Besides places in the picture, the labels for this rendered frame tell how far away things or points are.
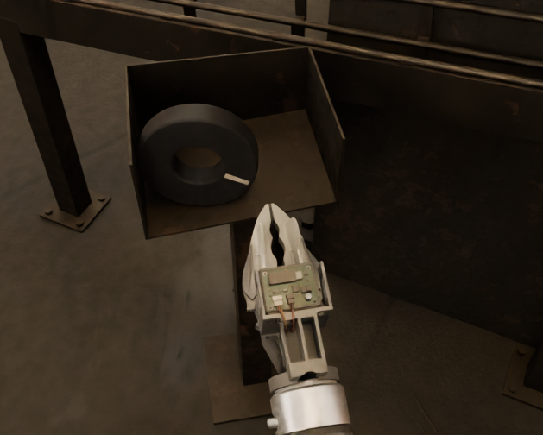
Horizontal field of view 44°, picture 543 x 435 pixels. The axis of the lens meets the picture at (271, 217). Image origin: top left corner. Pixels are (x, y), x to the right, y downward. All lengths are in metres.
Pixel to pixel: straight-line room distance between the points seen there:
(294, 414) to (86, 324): 0.96
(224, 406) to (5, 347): 0.50
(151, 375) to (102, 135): 0.79
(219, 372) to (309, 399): 0.79
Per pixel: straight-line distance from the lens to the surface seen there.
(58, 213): 1.78
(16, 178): 1.92
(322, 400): 0.66
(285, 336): 0.67
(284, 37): 1.08
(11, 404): 1.50
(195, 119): 0.81
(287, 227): 0.75
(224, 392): 1.41
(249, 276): 0.74
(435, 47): 1.07
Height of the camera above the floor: 1.26
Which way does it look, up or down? 48 degrees down
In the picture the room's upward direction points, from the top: straight up
